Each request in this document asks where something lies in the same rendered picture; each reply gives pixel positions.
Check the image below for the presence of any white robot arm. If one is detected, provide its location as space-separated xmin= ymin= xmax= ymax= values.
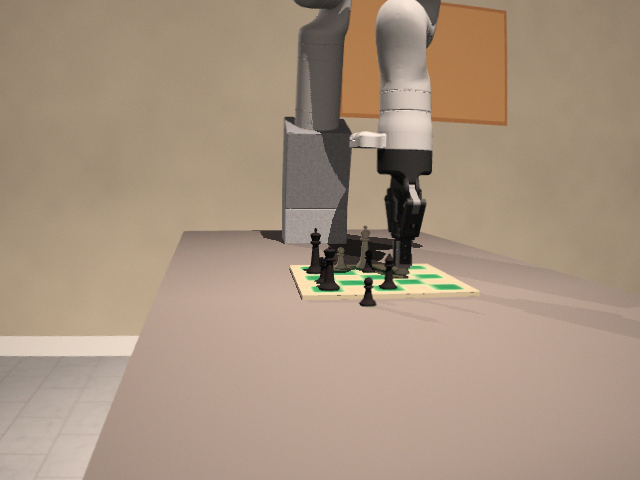
xmin=293 ymin=0 xmax=441 ymax=151

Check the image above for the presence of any white pawn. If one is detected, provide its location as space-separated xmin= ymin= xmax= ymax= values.
xmin=335 ymin=247 xmax=347 ymax=269

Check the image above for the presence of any green and cream chessboard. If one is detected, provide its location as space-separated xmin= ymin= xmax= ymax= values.
xmin=290 ymin=264 xmax=480 ymax=300

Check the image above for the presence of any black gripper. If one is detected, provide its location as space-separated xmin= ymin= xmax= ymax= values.
xmin=377 ymin=149 xmax=432 ymax=269

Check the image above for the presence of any white king chess piece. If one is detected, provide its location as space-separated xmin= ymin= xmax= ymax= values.
xmin=356 ymin=226 xmax=370 ymax=269

